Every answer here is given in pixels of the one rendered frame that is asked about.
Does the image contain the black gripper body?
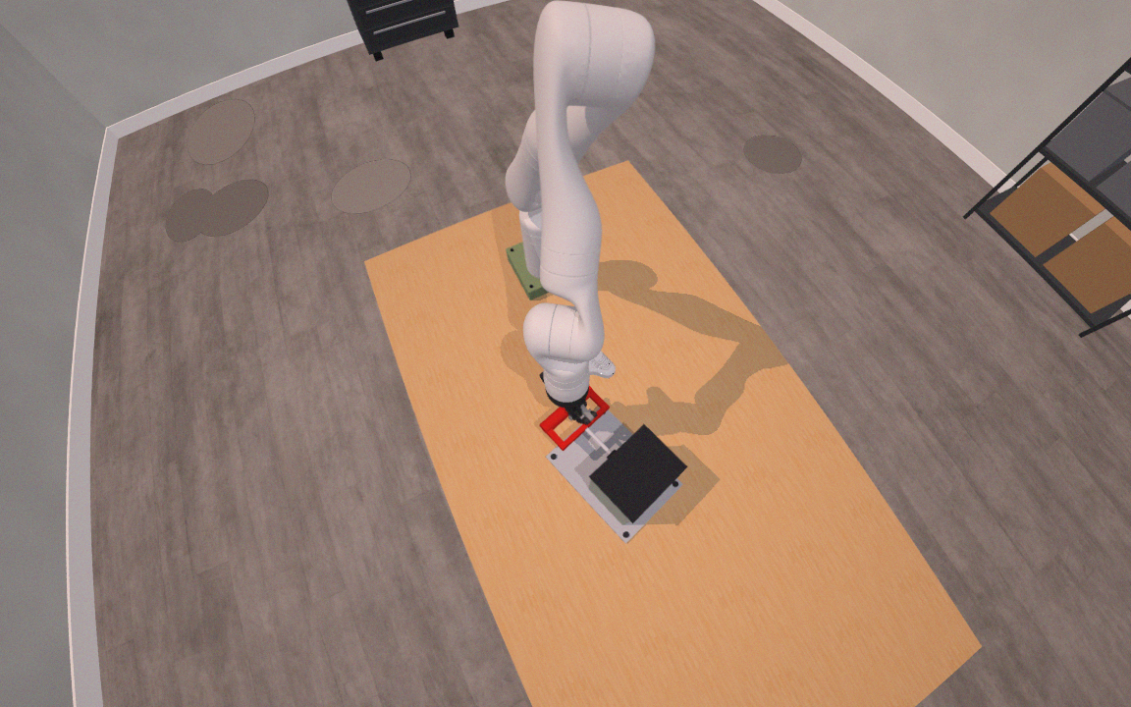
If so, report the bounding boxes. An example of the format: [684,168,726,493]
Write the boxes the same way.
[546,387,589,411]

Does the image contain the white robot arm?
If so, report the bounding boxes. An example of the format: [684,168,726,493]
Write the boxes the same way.
[506,1,655,403]

